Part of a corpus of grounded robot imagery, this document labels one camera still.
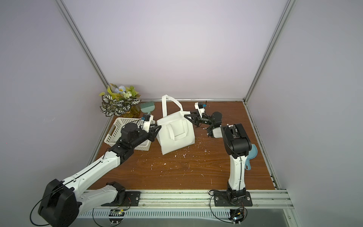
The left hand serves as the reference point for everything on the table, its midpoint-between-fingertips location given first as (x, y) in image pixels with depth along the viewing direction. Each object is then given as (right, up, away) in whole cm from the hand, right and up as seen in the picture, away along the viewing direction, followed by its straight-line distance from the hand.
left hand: (160, 125), depth 78 cm
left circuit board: (-22, -47, -6) cm, 52 cm away
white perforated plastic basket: (-36, -8, +17) cm, 41 cm away
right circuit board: (+40, -45, -8) cm, 61 cm away
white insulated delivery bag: (+9, -3, +6) cm, 11 cm away
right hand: (+14, +6, +6) cm, 17 cm away
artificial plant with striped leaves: (-25, +14, +6) cm, 29 cm away
